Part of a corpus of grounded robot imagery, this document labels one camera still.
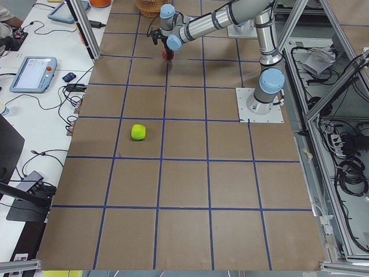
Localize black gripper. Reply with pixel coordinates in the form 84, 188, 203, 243
161, 31, 176, 50

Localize red yellow apple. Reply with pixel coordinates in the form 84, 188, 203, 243
161, 48, 175, 61

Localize green apple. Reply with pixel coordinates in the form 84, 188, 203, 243
131, 123, 146, 141

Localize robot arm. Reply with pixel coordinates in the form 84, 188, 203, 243
148, 1, 285, 115

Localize wicker basket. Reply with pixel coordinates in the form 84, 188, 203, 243
136, 0, 168, 18

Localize black power adapter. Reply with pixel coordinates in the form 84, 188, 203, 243
89, 20, 106, 29

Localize dark blue pouch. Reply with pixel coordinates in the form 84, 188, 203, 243
62, 72, 76, 83

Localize teach pendant tablet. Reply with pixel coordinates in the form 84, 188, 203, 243
9, 56, 58, 93

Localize black monitor stand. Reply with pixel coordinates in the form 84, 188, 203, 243
1, 117, 57, 223

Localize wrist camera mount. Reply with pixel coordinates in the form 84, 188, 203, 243
149, 28, 161, 45

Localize aluminium frame post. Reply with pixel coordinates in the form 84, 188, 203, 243
66, 0, 101, 61

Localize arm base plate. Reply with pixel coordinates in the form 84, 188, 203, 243
235, 88, 284, 123

